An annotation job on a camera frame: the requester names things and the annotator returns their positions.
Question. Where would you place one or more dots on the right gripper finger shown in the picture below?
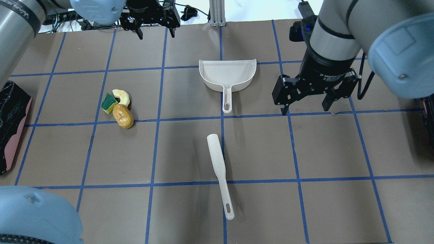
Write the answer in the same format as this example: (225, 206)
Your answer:
(285, 92)
(345, 89)

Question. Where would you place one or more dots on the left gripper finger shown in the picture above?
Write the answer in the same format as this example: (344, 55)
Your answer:
(171, 18)
(131, 25)

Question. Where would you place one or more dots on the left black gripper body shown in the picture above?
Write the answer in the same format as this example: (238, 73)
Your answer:
(148, 13)

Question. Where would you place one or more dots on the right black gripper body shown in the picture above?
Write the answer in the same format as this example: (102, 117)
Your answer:
(326, 69)

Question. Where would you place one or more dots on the white plastic dustpan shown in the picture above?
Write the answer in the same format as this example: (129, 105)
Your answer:
(227, 77)

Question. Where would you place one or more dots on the pale yellow curved toy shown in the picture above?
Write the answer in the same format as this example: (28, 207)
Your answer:
(122, 97)

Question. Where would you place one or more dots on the green yellow sponge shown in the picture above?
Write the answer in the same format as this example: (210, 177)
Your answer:
(108, 103)

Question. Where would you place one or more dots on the brown potato toy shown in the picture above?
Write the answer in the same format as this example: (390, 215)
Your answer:
(123, 116)

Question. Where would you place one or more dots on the white hand brush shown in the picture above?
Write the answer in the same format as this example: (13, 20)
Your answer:
(219, 168)

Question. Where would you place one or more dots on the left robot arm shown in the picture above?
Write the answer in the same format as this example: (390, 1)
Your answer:
(30, 215)

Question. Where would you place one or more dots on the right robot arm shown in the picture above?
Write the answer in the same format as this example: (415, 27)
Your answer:
(351, 41)

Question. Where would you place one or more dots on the black binder clip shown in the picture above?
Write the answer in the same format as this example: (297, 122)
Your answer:
(188, 13)

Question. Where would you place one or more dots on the black power adapter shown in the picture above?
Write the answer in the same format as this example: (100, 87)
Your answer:
(305, 9)

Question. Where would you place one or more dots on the aluminium frame post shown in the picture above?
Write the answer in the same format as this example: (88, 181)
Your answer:
(217, 13)

